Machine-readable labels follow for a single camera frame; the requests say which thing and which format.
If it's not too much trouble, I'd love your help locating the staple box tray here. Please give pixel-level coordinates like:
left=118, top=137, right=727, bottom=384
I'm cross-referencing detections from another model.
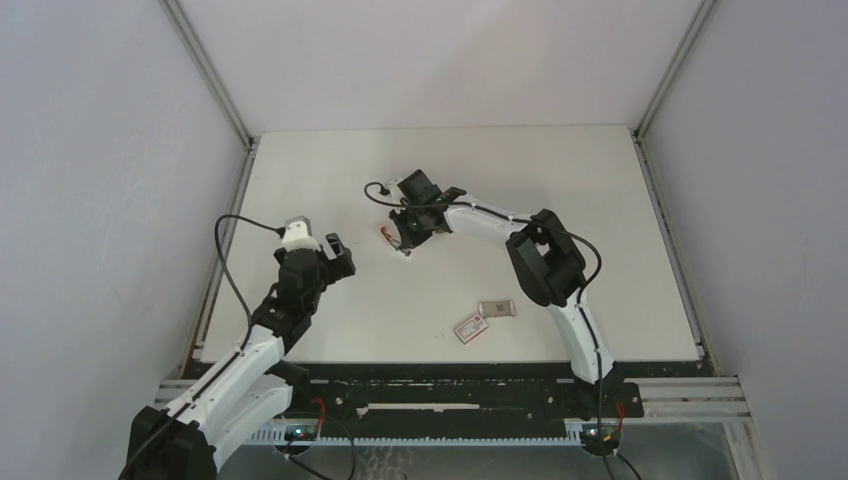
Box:
left=478, top=300, right=517, bottom=319

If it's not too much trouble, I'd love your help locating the red white staple box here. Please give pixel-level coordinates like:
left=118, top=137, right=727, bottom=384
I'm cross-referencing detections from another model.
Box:
left=453, top=313, right=490, bottom=345

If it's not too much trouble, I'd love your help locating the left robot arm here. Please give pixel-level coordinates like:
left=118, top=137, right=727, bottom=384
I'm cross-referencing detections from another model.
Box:
left=119, top=222, right=355, bottom=479

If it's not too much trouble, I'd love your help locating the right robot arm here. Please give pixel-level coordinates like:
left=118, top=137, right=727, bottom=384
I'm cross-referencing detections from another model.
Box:
left=375, top=182, right=623, bottom=416

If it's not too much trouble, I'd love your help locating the left circuit board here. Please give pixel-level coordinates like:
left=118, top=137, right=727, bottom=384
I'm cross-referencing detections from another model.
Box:
left=283, top=425, right=320, bottom=444

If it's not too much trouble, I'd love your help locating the circuit board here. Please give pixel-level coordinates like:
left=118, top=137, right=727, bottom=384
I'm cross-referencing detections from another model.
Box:
left=580, top=425, right=622, bottom=452
left=283, top=425, right=320, bottom=444

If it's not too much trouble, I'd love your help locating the right circuit board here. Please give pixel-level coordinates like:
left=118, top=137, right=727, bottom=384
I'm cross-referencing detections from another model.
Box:
left=580, top=425, right=622, bottom=452

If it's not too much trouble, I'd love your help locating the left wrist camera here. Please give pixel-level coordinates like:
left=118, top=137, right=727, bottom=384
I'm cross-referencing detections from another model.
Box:
left=281, top=216, right=321, bottom=251

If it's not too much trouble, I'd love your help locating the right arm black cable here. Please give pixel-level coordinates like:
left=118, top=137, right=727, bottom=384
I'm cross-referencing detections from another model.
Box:
left=363, top=182, right=621, bottom=480

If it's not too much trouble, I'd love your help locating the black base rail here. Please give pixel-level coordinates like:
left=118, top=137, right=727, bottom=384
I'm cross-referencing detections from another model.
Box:
left=249, top=361, right=645, bottom=441

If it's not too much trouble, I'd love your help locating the white slotted cable duct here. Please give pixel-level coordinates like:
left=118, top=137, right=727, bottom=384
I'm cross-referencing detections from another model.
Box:
left=243, top=422, right=585, bottom=447

